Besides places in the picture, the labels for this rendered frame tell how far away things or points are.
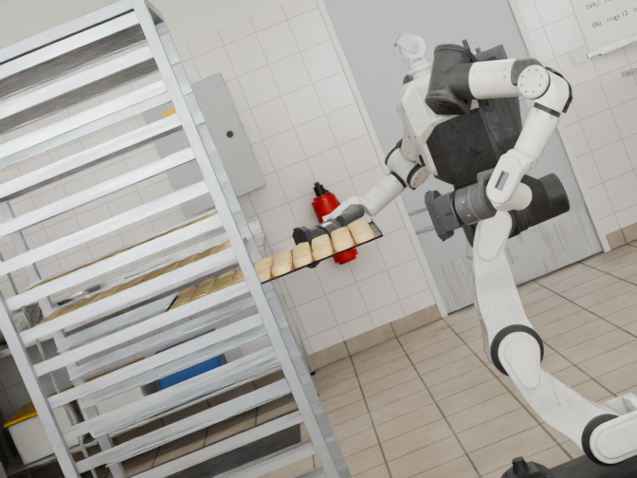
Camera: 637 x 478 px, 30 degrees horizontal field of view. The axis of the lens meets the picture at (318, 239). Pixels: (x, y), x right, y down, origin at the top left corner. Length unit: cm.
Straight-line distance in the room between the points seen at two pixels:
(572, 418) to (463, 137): 82
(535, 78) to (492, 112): 37
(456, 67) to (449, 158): 28
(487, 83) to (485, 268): 54
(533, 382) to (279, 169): 409
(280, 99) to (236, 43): 42
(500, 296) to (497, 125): 46
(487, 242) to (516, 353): 30
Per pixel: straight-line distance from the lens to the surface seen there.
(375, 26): 718
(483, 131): 312
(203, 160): 295
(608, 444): 330
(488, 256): 316
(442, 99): 294
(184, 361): 347
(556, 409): 330
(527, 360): 320
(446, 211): 287
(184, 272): 301
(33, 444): 680
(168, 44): 342
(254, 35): 712
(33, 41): 302
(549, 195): 321
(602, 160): 736
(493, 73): 288
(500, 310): 322
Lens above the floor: 136
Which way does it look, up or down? 5 degrees down
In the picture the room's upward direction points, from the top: 22 degrees counter-clockwise
